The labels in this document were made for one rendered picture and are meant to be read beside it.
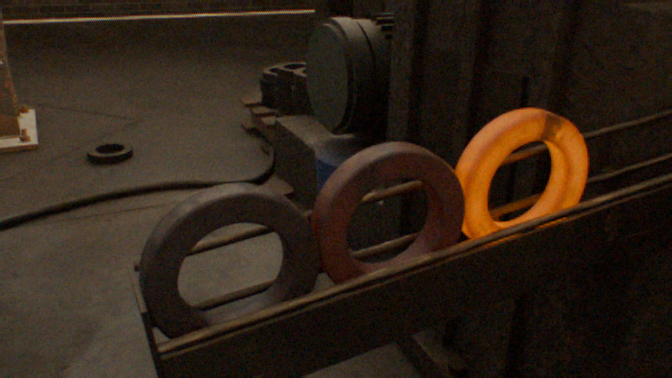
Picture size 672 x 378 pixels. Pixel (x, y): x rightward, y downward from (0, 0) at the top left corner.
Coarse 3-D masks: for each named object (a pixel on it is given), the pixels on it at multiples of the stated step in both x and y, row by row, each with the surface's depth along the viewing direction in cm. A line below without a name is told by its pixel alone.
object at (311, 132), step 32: (320, 32) 205; (352, 32) 194; (384, 32) 200; (320, 64) 209; (352, 64) 192; (384, 64) 196; (320, 96) 213; (352, 96) 195; (384, 96) 199; (288, 128) 236; (320, 128) 235; (352, 128) 204; (384, 128) 224; (288, 160) 239; (352, 224) 193
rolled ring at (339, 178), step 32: (352, 160) 68; (384, 160) 67; (416, 160) 68; (320, 192) 68; (352, 192) 66; (448, 192) 72; (320, 224) 67; (448, 224) 73; (320, 256) 68; (416, 256) 75
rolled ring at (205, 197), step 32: (224, 192) 61; (256, 192) 62; (160, 224) 61; (192, 224) 60; (224, 224) 61; (288, 224) 64; (160, 256) 60; (288, 256) 67; (160, 288) 61; (288, 288) 68; (160, 320) 62; (192, 320) 64; (224, 320) 67
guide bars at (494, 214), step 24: (648, 120) 91; (600, 144) 90; (600, 168) 91; (624, 168) 90; (384, 192) 76; (408, 192) 78; (216, 240) 69; (240, 240) 70; (408, 240) 78; (264, 288) 71
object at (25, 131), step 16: (0, 16) 291; (0, 32) 293; (0, 48) 267; (0, 64) 271; (0, 80) 274; (0, 96) 276; (0, 112) 278; (16, 112) 282; (32, 112) 319; (0, 128) 281; (16, 128) 283; (32, 128) 296; (0, 144) 275; (16, 144) 276; (32, 144) 277
